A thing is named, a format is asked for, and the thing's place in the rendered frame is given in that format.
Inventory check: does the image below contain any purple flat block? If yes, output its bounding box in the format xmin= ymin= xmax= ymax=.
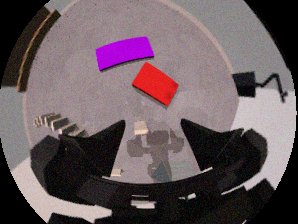
xmin=96 ymin=36 xmax=154 ymax=71

